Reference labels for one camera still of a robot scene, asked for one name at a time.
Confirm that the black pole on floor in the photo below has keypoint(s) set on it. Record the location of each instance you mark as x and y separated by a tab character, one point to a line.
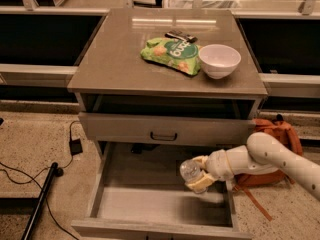
27	234

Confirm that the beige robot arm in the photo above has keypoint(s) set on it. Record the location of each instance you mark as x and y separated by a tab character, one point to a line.
261	155

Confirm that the green chip bag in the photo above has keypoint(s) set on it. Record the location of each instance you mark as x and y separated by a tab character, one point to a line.
173	53

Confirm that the orange backpack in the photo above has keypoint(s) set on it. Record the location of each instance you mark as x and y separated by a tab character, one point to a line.
286	135

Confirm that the metal railing frame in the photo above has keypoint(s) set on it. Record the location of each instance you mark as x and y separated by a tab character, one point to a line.
160	0

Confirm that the black snack bar wrapper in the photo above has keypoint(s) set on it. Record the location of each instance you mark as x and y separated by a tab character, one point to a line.
176	34

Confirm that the open lower grey drawer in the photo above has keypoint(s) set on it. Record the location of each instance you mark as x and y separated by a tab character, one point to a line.
143	197

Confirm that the black power adapter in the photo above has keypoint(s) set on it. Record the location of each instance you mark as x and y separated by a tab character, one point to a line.
75	147

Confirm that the white bowl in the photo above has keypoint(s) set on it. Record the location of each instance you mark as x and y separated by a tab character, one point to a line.
219	61

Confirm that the grey drawer cabinet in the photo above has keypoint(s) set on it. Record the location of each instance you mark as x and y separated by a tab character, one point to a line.
114	79

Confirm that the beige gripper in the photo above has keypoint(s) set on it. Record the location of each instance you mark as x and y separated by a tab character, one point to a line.
217	165

